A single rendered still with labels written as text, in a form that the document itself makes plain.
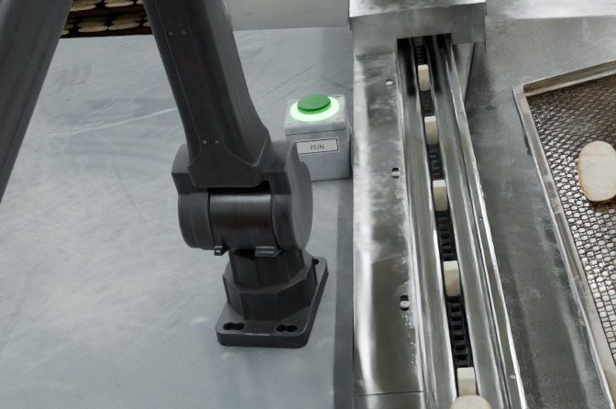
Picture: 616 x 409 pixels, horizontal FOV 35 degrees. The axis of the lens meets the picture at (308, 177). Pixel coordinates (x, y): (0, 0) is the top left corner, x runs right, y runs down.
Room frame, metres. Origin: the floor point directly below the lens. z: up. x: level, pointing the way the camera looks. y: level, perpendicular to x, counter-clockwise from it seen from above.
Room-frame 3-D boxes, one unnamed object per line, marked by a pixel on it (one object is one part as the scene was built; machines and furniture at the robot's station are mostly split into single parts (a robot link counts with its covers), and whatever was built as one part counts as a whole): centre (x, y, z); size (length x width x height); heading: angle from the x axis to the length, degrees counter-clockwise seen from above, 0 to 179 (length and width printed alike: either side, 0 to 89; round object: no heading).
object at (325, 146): (1.00, -0.02, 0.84); 0.08 x 0.08 x 0.11; 83
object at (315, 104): (1.00, -0.02, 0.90); 0.04 x 0.04 x 0.02
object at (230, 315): (0.75, 0.05, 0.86); 0.12 x 0.09 x 0.08; 163
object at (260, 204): (0.73, 0.05, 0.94); 0.09 x 0.05 x 0.10; 164
